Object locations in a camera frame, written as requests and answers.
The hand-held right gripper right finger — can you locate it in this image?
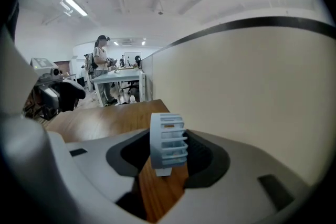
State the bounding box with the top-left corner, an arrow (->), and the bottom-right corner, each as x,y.
182,130 -> 231,189

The beige partition with black rail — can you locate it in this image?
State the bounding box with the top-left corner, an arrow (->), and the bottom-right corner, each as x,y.
140,16 -> 336,187

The pale rectangular table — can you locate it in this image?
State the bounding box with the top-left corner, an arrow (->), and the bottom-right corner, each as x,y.
91,68 -> 144,108

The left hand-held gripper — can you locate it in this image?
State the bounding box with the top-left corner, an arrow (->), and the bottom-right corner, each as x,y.
22,57 -> 86,121

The white storage unit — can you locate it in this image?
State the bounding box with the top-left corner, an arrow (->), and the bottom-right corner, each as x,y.
138,70 -> 153,103

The light grey slotted plastic part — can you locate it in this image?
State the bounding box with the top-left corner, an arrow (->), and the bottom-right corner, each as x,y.
149,112 -> 189,177

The black office chair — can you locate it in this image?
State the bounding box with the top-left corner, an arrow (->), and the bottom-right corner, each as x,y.
123,80 -> 140,92

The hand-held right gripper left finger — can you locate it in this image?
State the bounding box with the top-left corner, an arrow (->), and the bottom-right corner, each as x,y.
106,128 -> 151,221

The brown wooden table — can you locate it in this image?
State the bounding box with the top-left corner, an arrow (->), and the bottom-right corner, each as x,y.
43,99 -> 190,222

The long ceiling light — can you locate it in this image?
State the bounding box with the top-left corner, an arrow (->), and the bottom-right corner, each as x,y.
59,0 -> 89,17

